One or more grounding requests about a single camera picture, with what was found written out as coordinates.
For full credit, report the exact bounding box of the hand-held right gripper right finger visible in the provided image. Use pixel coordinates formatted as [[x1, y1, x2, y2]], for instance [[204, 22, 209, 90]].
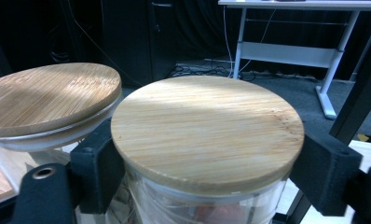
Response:
[[288, 133, 364, 217]]

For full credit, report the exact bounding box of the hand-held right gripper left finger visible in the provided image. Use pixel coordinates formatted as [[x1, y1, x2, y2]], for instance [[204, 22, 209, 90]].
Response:
[[69, 119, 126, 216]]

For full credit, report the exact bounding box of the clear glass jar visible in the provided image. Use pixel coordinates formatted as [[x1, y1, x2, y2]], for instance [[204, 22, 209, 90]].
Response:
[[107, 164, 290, 224], [0, 92, 124, 154]]

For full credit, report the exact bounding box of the round wooden jar lid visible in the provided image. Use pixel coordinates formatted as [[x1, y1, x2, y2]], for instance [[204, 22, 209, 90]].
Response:
[[0, 62, 123, 140], [110, 75, 306, 197]]

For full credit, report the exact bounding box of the white desk with metal legs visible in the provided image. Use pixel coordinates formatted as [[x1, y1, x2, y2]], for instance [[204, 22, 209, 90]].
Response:
[[217, 0, 371, 121]]

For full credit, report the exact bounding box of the black cabinet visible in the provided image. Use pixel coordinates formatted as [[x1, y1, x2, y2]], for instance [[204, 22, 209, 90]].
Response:
[[101, 0, 179, 87]]

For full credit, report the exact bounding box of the thin black cable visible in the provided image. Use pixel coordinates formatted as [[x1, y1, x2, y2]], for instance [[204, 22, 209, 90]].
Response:
[[66, 0, 144, 88]]

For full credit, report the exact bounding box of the bundle of floor cables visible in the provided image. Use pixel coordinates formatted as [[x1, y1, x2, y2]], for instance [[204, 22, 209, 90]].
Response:
[[169, 62, 303, 82]]

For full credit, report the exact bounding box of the white cable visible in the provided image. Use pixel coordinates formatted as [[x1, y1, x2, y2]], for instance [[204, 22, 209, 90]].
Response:
[[222, 5, 236, 78]]

